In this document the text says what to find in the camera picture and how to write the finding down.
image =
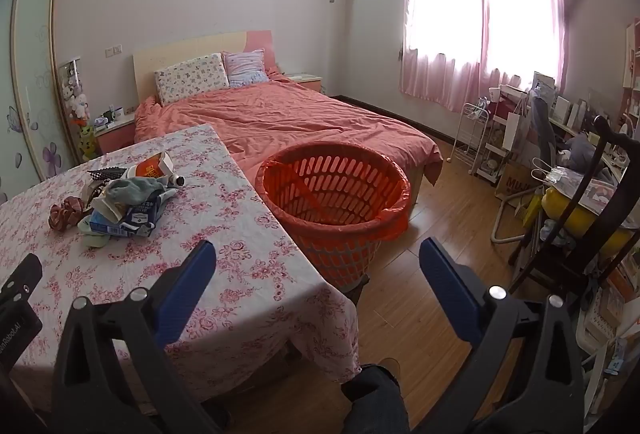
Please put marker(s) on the blue and white carton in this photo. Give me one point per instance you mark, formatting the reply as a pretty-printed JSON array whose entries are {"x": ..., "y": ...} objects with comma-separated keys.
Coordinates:
[{"x": 142, "y": 214}]

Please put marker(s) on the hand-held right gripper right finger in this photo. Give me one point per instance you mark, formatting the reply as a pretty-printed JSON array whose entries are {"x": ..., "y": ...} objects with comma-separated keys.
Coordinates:
[{"x": 447, "y": 284}]

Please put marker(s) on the sliding-door wardrobe with flower print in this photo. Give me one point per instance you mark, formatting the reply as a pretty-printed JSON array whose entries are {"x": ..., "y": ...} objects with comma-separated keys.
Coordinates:
[{"x": 30, "y": 89}]

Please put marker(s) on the grey-green sock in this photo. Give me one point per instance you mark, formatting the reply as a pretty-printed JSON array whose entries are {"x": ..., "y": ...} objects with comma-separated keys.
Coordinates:
[{"x": 135, "y": 191}]

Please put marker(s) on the pale green sock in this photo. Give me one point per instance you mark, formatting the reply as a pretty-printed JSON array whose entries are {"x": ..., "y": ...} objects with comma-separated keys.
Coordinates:
[{"x": 95, "y": 236}]

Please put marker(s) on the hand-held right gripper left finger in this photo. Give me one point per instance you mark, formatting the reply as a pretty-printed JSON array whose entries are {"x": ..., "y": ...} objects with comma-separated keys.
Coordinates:
[{"x": 187, "y": 284}]

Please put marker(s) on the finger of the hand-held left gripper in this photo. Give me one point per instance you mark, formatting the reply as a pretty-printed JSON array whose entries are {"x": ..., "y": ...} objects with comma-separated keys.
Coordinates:
[{"x": 22, "y": 274}]

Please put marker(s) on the person's leg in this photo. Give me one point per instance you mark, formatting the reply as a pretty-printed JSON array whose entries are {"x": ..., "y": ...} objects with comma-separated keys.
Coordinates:
[{"x": 372, "y": 401}]

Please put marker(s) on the dark wooden chair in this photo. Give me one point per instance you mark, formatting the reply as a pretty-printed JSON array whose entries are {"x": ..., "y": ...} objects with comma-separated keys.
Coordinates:
[{"x": 607, "y": 194}]

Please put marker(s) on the white and orange snack wrapper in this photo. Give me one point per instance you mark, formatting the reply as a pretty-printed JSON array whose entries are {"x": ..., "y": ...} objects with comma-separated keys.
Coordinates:
[{"x": 152, "y": 165}]

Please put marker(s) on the beige and pink headboard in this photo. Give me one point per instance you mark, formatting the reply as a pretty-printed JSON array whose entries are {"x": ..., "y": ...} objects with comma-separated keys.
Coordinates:
[{"x": 175, "y": 46}]

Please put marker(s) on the brown paper bag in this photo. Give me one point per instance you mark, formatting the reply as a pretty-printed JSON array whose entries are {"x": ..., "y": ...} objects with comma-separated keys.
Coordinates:
[{"x": 515, "y": 186}]

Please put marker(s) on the white paper bag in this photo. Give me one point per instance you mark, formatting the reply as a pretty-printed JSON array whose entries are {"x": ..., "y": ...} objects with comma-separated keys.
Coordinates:
[{"x": 515, "y": 131}]

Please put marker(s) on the plush toy display tube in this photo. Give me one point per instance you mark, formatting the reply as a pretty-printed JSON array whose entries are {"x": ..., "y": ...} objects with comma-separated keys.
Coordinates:
[{"x": 77, "y": 101}]

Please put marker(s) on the wall socket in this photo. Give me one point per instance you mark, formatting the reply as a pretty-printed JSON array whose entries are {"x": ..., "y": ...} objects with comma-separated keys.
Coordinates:
[{"x": 114, "y": 49}]

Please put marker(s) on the yellow bag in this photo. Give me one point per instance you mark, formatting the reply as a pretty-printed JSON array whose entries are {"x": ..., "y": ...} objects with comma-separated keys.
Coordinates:
[{"x": 585, "y": 219}]

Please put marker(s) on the mug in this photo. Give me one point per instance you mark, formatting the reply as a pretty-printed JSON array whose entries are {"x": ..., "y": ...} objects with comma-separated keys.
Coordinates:
[{"x": 118, "y": 112}]

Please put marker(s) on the orange plastic laundry basket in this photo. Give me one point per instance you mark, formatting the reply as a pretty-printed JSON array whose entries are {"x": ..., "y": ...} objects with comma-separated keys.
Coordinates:
[{"x": 340, "y": 259}]

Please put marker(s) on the pink floral tablecloth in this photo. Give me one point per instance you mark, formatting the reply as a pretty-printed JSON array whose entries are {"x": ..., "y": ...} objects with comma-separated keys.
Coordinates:
[{"x": 225, "y": 274}]

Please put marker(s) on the pink nightstand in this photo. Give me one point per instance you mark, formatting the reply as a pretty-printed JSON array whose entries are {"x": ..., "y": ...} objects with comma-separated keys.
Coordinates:
[
  {"x": 306, "y": 83},
  {"x": 115, "y": 134}
]

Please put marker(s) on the black mesh pouch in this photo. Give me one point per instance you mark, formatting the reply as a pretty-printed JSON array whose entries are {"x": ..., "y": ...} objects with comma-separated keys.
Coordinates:
[{"x": 107, "y": 174}]

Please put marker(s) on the hand cream tube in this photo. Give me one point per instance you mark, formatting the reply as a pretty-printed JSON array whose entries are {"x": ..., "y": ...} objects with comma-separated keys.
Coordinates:
[{"x": 176, "y": 181}]

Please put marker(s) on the bed with salmon cover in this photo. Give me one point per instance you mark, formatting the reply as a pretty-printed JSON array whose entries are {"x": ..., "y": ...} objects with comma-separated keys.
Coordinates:
[{"x": 290, "y": 119}]

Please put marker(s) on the brown hair scrunchie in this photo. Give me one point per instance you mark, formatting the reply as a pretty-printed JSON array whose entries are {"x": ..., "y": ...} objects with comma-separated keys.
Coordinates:
[{"x": 65, "y": 215}]

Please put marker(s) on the floral print pillow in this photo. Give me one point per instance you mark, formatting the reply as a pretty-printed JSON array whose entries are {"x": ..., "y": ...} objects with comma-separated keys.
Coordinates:
[{"x": 192, "y": 76}]

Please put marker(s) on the pink striped pillow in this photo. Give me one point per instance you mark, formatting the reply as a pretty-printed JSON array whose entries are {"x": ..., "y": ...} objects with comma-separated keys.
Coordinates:
[{"x": 245, "y": 66}]

